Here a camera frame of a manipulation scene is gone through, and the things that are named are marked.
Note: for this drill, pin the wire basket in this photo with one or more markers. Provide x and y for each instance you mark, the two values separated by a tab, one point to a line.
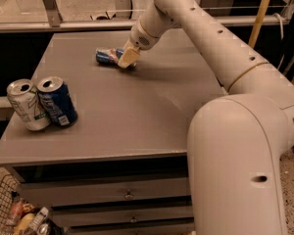
8	193

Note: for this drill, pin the grey drawer cabinet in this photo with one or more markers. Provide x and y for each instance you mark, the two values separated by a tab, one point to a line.
131	125

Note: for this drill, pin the red snack bag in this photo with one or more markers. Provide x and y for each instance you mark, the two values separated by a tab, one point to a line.
18	209

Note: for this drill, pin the top drawer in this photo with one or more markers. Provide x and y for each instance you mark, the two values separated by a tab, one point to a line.
60	194

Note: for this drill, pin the white bottle in basket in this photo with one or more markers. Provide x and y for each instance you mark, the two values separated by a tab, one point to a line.
33	226

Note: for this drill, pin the yellow wooden pole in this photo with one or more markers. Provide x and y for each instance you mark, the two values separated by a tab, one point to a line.
258	23

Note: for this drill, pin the blue pepsi can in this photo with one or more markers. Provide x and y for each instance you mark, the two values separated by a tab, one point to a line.
55	98

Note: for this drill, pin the middle drawer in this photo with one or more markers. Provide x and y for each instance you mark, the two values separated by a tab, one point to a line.
118	215

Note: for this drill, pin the metal railing frame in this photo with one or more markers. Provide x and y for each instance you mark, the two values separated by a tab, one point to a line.
87	15

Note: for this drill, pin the red bull can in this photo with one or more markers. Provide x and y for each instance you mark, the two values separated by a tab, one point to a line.
108	56

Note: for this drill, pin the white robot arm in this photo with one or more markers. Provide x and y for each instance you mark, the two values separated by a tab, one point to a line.
234	142

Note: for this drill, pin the drawer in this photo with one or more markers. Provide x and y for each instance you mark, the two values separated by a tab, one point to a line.
118	215
60	194
150	228

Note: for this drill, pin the bottom drawer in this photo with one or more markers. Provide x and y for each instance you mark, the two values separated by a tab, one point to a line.
150	228

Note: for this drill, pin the yellow item in basket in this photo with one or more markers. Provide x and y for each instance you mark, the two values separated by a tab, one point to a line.
23	224

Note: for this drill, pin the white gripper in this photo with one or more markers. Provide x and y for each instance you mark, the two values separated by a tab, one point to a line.
141	37

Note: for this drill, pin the white green soda can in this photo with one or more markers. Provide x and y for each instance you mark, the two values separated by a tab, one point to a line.
23	96

